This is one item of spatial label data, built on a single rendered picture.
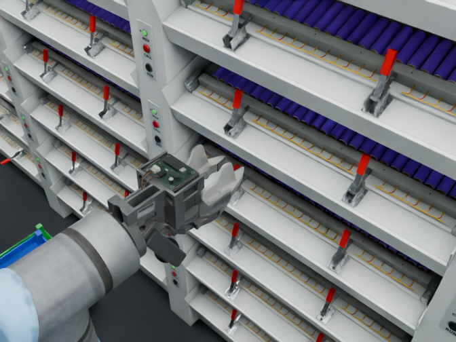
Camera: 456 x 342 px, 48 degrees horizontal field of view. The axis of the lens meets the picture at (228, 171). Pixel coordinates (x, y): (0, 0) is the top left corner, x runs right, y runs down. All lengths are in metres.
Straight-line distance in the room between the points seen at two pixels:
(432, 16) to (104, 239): 0.45
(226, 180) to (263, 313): 0.73
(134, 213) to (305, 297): 0.67
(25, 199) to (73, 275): 1.67
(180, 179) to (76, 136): 1.01
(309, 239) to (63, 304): 0.60
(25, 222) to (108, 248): 1.57
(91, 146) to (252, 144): 0.72
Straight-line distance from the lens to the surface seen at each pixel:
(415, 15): 0.67
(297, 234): 1.06
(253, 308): 1.39
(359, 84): 0.79
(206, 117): 1.03
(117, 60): 1.22
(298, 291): 1.20
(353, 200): 0.86
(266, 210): 1.09
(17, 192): 2.28
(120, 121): 1.34
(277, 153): 0.95
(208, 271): 1.45
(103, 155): 1.54
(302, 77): 0.81
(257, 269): 1.23
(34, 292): 0.57
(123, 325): 1.78
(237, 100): 0.95
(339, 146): 0.91
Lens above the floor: 1.52
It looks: 44 degrees down
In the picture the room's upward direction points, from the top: straight up
